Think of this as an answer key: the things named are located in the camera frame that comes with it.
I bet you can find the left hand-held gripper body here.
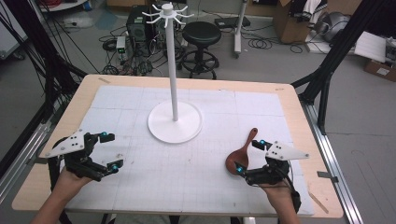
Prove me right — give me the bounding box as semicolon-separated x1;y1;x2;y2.
44;129;108;183

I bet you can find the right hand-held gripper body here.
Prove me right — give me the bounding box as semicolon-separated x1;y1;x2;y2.
243;140;311;188

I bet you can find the brown wooden spoon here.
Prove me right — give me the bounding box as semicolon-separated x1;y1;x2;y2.
225;127;259;175

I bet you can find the white hook rack stand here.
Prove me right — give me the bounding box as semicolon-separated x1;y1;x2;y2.
141;2;204;145

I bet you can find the person's left hand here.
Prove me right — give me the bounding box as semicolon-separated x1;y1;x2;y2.
50;166;95;203

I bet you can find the person's right hand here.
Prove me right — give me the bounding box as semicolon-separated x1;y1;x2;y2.
259;181;296;213

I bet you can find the white grid mat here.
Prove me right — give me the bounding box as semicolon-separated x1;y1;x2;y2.
64;85;316;217

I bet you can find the thin wooden stick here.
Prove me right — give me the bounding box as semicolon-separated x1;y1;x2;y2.
307;191;330;215

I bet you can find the small grey electronics box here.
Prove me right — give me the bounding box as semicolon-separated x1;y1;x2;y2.
115;35;127;54

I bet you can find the black computer tower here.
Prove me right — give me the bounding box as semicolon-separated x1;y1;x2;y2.
125;5;157;44

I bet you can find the large cardboard box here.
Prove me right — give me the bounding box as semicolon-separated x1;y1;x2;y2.
272;0;313;45

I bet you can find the black round stool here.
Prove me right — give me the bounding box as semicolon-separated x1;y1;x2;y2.
178;21;222;80

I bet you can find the black flat device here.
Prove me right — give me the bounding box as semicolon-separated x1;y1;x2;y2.
214;15;252;30

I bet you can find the small cardboard box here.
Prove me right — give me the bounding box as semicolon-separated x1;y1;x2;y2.
363;58;396;83

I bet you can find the grey round appliance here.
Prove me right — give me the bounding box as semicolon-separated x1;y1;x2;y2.
317;11;352;44

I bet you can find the white foam board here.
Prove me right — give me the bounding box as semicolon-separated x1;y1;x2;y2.
353;30;389;63

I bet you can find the black and white clothing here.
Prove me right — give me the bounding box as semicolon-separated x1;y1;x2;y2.
289;0;329;22

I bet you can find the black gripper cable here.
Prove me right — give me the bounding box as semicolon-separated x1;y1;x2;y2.
278;160;303;215

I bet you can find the aluminium rail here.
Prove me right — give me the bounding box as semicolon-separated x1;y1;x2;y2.
299;100;364;224
0;120;53;204

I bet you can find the tangle of black cables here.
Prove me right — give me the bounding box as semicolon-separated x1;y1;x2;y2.
98;27;166;77

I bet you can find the black metal frame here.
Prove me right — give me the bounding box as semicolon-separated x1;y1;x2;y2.
290;0;388;135
0;0;90;178

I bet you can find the coiled black cable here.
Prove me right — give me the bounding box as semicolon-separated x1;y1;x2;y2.
247;36;274;50

